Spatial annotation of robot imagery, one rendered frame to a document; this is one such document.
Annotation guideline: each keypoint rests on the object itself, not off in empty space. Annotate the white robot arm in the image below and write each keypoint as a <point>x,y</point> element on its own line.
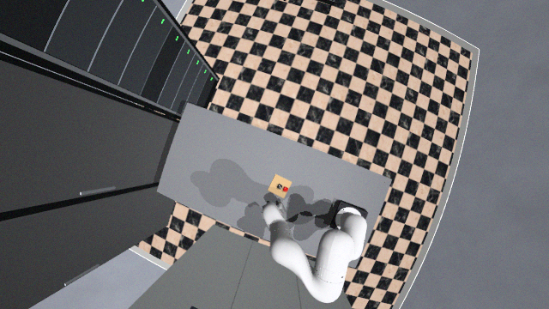
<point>325,281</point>

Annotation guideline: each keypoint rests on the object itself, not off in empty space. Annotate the tan mat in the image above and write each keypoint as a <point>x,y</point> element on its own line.
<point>279,180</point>

